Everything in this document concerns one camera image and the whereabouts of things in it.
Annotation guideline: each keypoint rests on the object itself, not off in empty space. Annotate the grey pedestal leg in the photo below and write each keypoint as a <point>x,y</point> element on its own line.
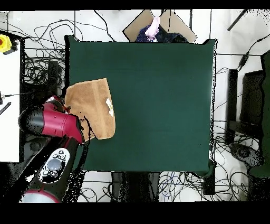
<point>244,154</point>
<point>35,145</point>

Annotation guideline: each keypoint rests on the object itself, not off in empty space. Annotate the blue dotted garment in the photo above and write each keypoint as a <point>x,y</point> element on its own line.
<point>142,34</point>

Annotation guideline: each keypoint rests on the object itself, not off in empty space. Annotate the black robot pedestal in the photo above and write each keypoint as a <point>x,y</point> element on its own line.
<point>135,186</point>

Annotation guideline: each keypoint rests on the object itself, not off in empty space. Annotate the black rod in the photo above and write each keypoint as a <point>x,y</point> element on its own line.
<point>236,21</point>

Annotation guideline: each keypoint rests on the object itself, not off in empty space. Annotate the white side table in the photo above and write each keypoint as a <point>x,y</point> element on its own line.
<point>9,137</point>

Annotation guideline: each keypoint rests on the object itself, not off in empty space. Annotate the black floor equipment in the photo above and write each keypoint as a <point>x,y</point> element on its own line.
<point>51,84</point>

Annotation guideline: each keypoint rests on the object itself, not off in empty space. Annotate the dark green tablecloth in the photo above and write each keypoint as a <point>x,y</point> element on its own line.
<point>158,105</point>

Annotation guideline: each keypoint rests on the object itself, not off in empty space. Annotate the green cloth drape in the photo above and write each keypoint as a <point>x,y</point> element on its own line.
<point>266,105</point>

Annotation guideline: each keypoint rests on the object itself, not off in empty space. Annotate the black ribbed strip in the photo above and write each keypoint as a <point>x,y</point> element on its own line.
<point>5,108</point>

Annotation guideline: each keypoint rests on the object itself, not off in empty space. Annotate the dark navy garment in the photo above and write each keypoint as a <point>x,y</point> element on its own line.
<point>170,37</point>

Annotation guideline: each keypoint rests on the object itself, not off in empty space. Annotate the pink garment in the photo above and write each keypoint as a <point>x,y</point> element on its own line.
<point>154,27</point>

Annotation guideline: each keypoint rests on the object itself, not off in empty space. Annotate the brown cardboard box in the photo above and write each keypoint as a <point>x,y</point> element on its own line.
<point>135,27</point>

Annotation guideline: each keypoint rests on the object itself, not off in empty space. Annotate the black upright bar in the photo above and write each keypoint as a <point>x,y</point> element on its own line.
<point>232,95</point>

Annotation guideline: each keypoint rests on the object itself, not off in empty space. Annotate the yellow emergency stop button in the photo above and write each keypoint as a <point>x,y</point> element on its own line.
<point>4,43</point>

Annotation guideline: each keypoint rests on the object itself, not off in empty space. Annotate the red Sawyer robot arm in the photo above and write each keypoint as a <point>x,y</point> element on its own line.
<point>59,124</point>

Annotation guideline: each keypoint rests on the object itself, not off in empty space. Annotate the black flat box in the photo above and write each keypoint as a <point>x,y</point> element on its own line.
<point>253,97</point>

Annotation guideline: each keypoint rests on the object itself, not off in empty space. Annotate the tan terry towel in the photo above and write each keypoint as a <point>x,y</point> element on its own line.
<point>92,105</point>

